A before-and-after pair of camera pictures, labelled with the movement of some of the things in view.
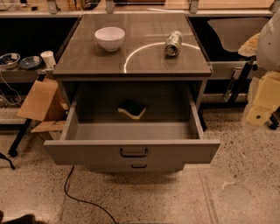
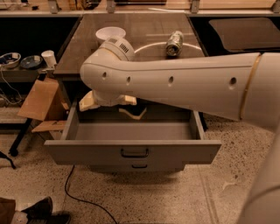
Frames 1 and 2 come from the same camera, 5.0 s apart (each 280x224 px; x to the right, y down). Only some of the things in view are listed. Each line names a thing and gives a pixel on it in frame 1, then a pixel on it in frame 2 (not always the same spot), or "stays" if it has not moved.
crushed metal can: [173, 44] stays
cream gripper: [269, 48] to [107, 100]
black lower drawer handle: [137, 167] stays
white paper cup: [49, 59] stays
